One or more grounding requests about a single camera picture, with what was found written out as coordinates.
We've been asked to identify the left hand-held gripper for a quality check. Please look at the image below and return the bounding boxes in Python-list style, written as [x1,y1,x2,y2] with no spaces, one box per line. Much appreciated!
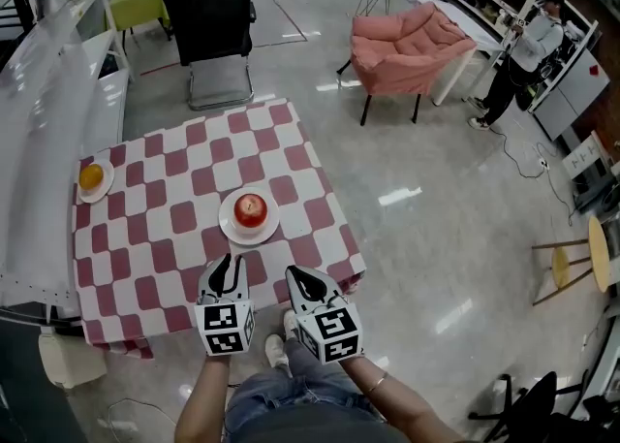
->
[194,252,256,358]

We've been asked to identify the long white table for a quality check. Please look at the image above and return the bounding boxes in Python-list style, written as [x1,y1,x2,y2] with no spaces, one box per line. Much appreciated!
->
[401,0,506,108]

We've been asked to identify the beige plastic box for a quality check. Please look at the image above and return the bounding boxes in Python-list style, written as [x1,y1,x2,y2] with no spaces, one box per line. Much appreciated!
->
[38,331,109,391]

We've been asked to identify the large white shelf rack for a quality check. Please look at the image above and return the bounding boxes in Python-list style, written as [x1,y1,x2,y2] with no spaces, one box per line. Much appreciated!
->
[0,0,135,327]

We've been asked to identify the person's right forearm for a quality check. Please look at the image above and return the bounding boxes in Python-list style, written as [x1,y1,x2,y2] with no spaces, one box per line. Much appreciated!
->
[340,356,467,443]

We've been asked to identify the black swivel office chair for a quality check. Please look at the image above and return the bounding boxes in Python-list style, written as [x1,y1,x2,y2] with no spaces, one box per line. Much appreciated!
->
[466,369,620,443]

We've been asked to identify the grey refrigerator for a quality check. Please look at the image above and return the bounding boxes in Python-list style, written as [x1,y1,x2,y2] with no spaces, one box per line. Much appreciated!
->
[543,47,612,142]

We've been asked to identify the white floor cable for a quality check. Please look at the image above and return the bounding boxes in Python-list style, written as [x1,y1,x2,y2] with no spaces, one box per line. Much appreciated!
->
[107,396,178,433]

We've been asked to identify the black mesh chair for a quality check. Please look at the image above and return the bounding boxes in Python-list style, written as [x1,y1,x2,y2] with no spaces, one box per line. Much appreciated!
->
[160,0,258,112]

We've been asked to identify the orange fruit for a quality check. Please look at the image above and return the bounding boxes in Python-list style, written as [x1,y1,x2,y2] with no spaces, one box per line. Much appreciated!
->
[78,163,106,191]

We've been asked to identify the black floor cable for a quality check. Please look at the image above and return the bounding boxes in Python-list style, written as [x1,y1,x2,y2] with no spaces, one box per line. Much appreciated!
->
[492,127,578,228]

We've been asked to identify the pink checkered tablecloth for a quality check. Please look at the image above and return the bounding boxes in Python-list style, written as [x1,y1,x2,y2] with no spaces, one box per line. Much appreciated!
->
[71,97,367,361]

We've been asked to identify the person's grey jeans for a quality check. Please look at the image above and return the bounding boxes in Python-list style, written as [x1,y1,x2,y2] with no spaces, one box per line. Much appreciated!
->
[224,336,414,443]

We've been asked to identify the red apple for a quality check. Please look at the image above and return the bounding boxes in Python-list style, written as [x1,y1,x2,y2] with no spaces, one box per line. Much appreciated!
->
[233,193,268,229]

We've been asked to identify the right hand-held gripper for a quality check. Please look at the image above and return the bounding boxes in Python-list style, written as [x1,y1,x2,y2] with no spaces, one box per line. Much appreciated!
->
[285,264,365,365]

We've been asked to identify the small white plate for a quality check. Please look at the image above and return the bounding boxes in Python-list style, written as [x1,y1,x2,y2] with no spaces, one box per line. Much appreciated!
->
[77,158,116,205]

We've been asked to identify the wooden stool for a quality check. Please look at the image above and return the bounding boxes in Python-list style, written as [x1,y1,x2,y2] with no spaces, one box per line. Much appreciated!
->
[531,215,613,307]

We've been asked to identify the person's left forearm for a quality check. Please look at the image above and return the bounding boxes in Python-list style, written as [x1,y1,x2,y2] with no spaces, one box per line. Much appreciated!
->
[173,356,232,443]

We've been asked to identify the pink armchair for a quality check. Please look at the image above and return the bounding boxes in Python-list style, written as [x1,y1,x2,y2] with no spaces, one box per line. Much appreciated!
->
[336,1,479,127]

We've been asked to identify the green chair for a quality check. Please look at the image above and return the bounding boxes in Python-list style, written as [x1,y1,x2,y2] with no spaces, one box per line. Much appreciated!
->
[107,0,172,43]

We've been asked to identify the thin bracelet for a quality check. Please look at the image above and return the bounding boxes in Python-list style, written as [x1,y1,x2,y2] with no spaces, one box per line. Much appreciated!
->
[365,371,390,396]

